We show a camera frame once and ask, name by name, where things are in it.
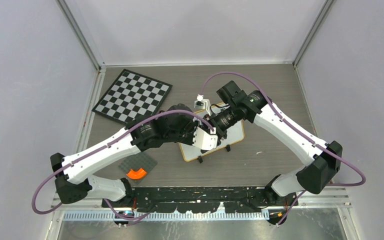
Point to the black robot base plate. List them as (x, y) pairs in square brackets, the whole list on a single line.
[(200, 200)]

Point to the orange curved block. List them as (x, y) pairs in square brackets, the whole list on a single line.
[(137, 175)]

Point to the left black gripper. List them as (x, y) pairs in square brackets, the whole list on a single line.
[(193, 124)]

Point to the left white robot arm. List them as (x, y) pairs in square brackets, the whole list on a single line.
[(74, 175)]

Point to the white slotted cable duct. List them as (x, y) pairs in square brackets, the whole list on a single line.
[(219, 215)]

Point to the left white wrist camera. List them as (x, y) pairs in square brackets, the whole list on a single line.
[(203, 140)]

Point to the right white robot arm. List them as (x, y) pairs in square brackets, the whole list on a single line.
[(317, 156)]

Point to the aluminium frame rail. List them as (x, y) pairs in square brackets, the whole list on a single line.
[(82, 142)]

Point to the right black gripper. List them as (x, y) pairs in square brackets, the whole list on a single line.
[(221, 131)]

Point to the black white chessboard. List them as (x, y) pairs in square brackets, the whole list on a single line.
[(130, 95)]

